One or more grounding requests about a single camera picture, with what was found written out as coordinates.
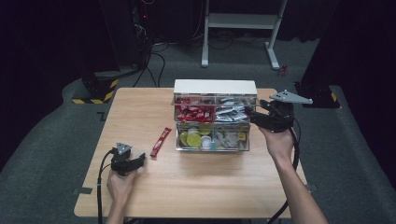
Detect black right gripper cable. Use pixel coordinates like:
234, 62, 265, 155
266, 119, 302, 224

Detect clear compartment storage box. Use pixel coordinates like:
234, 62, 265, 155
172, 78, 260, 153

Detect red stick sachet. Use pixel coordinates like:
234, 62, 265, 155
149, 126, 173, 159

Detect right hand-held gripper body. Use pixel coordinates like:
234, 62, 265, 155
260, 90, 314, 133

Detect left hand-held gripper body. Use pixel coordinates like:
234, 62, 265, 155
110, 142, 138, 177

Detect person's left hand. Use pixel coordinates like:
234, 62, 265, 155
106, 169, 140, 203

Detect black yellow striped stand base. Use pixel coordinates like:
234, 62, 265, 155
71, 70, 120, 105

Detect pile of silver packets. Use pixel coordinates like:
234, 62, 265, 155
215, 96, 252, 123

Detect pile of red packets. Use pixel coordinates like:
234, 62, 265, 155
175, 96, 217, 123

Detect white metal stand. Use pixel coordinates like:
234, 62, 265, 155
201, 0, 289, 71

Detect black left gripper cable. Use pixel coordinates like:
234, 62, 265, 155
96, 148, 116, 224

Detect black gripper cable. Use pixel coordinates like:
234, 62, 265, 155
266, 119, 302, 224
96, 148, 116, 224

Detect black stand base yellow mark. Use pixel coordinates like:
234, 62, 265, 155
293, 81, 341, 109

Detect dark equipment rack with wires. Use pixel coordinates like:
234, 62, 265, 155
130, 0, 154, 69

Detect black floor cables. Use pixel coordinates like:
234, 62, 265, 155
132, 40, 171, 89

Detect person's right hand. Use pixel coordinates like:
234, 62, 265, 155
257, 125, 296, 163

